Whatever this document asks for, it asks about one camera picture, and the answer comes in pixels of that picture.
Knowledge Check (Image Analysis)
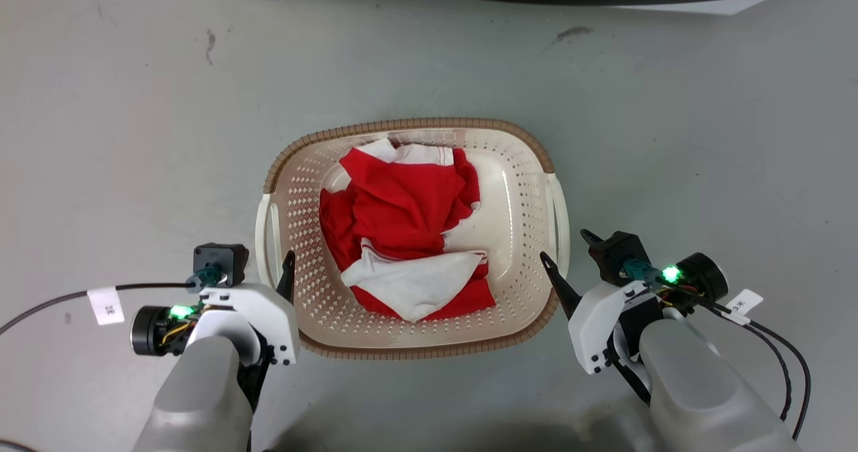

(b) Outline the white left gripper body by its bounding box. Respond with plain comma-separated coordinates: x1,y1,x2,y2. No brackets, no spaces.
182,283,301,366

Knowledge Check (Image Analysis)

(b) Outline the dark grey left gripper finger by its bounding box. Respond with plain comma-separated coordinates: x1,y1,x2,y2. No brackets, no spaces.
276,251,297,304

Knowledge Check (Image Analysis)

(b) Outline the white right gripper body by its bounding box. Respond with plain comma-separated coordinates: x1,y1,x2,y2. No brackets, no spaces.
568,280,665,376

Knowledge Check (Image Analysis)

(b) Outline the beige perforated plastic laundry basket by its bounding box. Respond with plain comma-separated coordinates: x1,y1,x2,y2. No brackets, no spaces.
255,117,571,361

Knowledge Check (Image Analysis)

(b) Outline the red and white garment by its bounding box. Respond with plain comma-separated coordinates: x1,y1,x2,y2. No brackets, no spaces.
319,138,497,323

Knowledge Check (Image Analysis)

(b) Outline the white right cable label tag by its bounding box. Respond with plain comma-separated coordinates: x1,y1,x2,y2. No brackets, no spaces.
723,288,765,326

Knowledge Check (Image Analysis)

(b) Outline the white cable label tag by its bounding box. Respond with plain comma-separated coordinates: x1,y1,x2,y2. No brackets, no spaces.
87,286,126,326
723,288,765,326

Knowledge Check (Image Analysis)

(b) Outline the white left cable label tag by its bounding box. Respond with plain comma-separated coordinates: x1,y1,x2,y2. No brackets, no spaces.
87,286,126,326

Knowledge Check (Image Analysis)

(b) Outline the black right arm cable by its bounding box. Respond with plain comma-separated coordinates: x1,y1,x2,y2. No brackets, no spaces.
697,301,812,441
697,304,793,421

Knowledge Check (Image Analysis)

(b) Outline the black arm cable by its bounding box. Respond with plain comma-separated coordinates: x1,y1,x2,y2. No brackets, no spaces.
0,282,196,336
697,304,793,421
697,301,812,441

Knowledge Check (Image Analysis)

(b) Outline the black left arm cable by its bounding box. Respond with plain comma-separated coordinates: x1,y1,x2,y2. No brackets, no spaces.
0,282,196,336

